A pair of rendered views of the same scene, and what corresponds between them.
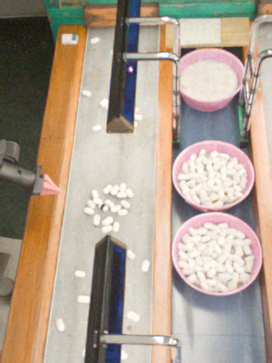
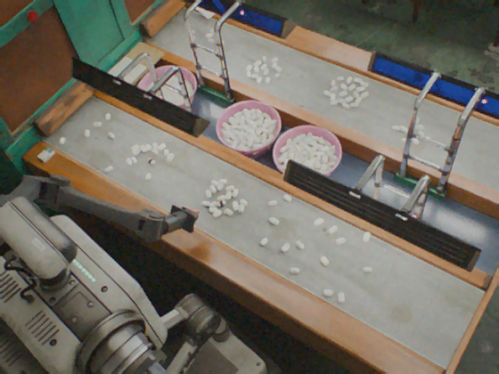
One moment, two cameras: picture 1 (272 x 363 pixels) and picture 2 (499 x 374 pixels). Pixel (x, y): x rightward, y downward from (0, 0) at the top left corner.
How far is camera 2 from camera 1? 1.12 m
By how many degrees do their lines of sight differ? 30
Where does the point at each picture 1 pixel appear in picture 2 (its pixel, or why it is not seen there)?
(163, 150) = (205, 143)
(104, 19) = (57, 118)
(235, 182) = (262, 119)
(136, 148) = (187, 161)
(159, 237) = (273, 178)
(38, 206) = (187, 244)
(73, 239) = (232, 235)
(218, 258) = (310, 155)
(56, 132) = (129, 204)
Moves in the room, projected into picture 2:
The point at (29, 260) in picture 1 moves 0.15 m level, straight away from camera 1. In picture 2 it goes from (230, 269) to (187, 273)
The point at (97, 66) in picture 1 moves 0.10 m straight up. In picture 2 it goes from (88, 151) to (79, 135)
